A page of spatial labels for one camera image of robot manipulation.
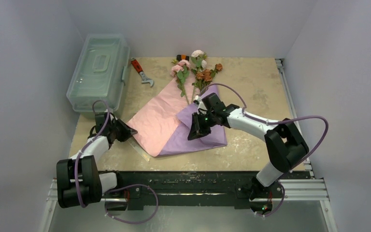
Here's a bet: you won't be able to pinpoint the pink purple wrapping paper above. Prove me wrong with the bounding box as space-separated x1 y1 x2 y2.
127 79 228 157

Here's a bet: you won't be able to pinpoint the white and orange rose stems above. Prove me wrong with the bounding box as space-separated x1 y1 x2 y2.
190 50 223 98

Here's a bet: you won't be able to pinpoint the pink rose stem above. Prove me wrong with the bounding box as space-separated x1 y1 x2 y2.
170 58 191 104

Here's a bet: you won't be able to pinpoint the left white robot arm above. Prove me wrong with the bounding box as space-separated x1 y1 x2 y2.
56 113 138 208

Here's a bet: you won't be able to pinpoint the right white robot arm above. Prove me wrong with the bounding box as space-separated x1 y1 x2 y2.
187 93 309 200

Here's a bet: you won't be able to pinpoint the clear plastic strip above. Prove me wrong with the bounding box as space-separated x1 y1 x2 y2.
128 138 151 162

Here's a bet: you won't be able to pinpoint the clear plastic storage box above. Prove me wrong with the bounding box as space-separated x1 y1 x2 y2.
66 34 130 115

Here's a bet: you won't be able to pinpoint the small orange black tool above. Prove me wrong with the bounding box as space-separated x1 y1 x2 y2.
176 55 190 61

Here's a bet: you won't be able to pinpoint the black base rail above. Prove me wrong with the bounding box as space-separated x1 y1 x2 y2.
92 170 311 211

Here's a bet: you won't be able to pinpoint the orange handled adjustable wrench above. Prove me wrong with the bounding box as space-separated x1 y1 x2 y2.
131 58 154 87

